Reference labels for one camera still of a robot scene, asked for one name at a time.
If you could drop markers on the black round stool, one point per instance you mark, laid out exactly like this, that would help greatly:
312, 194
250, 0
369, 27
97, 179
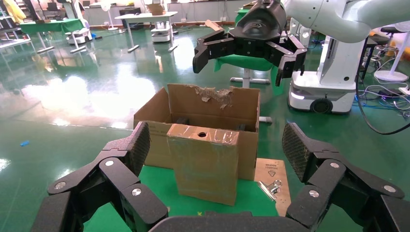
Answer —
390, 29

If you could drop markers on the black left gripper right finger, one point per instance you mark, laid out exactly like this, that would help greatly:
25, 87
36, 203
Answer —
323, 173

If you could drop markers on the silver binder clip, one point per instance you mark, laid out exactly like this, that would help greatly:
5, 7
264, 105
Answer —
269, 189

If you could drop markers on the white power strip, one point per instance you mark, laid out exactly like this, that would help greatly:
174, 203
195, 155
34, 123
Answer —
405, 91

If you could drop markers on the grey metal rack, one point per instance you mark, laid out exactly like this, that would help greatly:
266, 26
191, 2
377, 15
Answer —
12, 41

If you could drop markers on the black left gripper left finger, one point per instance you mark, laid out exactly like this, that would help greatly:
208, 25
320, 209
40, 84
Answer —
117, 173

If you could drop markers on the small brown cardboard box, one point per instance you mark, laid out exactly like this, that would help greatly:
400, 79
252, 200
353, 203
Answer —
205, 166

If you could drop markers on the white table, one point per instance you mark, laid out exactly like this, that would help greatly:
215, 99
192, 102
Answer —
145, 16

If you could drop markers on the black cabinet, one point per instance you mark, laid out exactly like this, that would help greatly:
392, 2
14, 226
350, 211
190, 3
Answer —
129, 11

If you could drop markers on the small open cardboard box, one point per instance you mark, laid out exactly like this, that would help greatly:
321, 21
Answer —
214, 25

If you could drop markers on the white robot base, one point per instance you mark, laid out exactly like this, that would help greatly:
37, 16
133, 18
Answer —
160, 33

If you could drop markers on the yellow garment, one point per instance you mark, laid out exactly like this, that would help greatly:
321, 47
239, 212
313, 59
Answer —
16, 11

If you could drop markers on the black foam block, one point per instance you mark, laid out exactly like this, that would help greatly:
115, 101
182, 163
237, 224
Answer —
182, 120

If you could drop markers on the white metal table frame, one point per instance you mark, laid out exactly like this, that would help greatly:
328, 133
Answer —
77, 49
246, 79

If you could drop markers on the white wheeled robot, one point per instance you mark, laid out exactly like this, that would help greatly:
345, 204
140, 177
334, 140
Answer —
80, 33
333, 83

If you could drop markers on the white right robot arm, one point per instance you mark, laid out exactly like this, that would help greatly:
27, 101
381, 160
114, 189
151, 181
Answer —
320, 16

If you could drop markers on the large open cardboard carton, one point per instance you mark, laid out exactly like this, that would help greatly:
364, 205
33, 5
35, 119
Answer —
192, 105

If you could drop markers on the blue floor scrap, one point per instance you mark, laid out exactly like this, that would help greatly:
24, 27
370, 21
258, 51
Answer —
24, 143

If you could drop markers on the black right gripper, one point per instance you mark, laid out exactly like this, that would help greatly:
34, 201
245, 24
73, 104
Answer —
259, 25

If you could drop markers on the white pedestal fan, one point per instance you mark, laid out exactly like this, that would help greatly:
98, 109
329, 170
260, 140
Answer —
105, 5
390, 76

